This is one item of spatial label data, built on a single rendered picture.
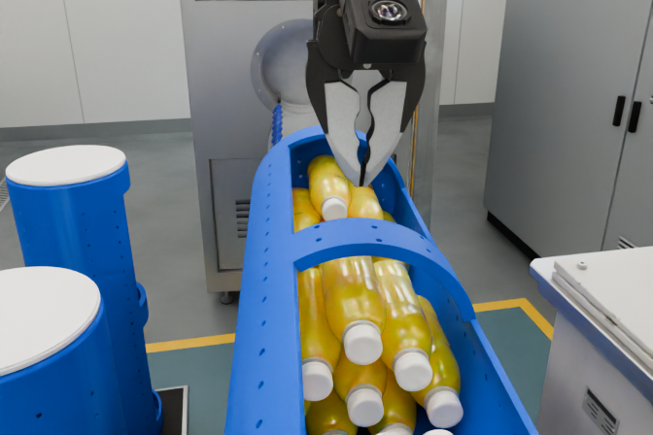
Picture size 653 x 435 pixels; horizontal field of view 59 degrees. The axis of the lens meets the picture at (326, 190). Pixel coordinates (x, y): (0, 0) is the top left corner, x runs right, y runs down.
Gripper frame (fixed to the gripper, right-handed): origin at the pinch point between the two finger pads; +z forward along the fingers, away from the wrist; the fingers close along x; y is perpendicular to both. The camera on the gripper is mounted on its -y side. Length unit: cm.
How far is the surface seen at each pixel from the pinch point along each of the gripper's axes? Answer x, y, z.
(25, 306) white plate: 45, 32, 32
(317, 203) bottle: 1.0, 40.8, 20.3
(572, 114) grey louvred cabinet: -124, 197, 49
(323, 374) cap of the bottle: 2.8, 4.5, 23.8
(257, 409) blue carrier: 8.9, -7.5, 16.6
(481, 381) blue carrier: -15.1, 6.5, 27.5
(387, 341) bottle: -4.6, 8.6, 23.1
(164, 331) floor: 59, 169, 136
